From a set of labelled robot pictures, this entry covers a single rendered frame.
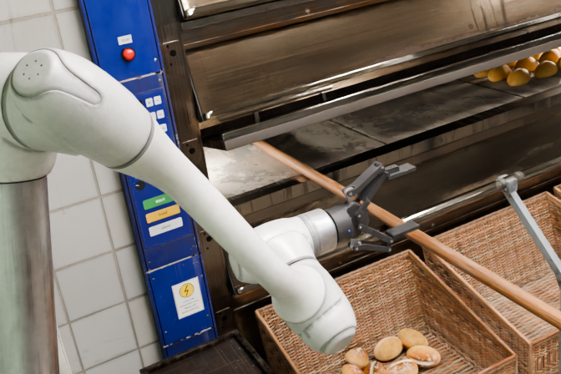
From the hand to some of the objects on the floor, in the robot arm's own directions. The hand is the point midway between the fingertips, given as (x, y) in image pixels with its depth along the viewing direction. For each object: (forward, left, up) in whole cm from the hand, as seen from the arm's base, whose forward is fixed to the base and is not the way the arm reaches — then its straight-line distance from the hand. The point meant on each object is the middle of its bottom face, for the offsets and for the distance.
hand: (409, 197), depth 151 cm
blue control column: (-45, +147, -134) cm, 204 cm away
